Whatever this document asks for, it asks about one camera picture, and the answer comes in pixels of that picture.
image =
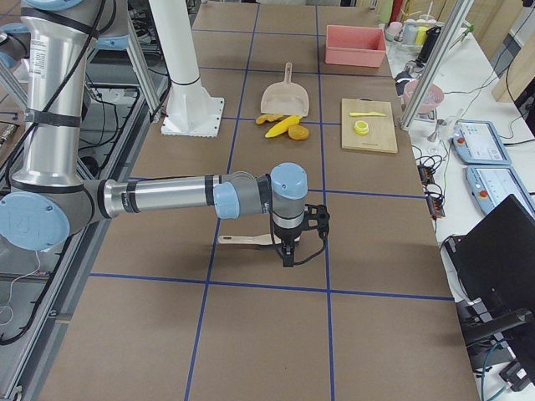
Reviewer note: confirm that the pink plastic bin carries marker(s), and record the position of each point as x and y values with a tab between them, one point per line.
354	46

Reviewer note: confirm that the yellow plastic toy knife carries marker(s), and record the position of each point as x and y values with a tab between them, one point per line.
367	114

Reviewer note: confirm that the blue teach pendant near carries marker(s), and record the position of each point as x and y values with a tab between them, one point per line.
492	184

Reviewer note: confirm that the brown toy potato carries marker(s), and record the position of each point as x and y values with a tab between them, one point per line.
298	132

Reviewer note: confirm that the black water bottle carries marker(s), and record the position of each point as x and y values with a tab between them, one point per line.
431	37

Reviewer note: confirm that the beige plastic dustpan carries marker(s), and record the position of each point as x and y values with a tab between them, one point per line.
285	97

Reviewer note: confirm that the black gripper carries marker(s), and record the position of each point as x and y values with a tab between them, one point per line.
287	238

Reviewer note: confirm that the yellow toy corn cob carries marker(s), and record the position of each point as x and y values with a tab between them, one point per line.
283	126

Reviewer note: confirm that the wooden cutting board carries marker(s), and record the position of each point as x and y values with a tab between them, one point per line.
381	136

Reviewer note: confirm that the blue teach pendant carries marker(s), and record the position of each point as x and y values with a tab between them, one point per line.
492	184
477	143

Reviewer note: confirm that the aluminium frame post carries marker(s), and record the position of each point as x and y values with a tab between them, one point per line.
421	86

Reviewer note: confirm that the pink bowl with ice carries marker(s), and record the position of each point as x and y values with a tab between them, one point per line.
432	99

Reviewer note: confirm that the black monitor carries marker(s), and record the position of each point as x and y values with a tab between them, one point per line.
495	263

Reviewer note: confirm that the tan toy ginger root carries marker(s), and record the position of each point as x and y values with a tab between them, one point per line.
268	118

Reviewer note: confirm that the blue teach pendant far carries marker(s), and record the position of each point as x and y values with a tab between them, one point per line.
477	143

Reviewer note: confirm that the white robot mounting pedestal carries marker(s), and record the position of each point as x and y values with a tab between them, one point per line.
190	109

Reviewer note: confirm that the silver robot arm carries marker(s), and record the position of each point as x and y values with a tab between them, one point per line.
48	202
15	43

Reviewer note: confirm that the yellow toy lemon slices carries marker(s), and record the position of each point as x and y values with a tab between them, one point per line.
361	127

